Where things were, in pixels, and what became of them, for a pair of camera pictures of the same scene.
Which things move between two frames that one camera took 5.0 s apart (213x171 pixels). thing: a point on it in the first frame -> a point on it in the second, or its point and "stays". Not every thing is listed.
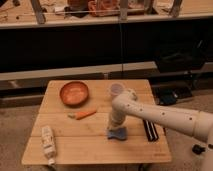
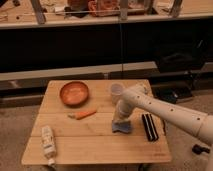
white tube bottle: (48, 144) stays
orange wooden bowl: (74, 94) stays
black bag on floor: (166, 94) stays
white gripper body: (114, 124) -> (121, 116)
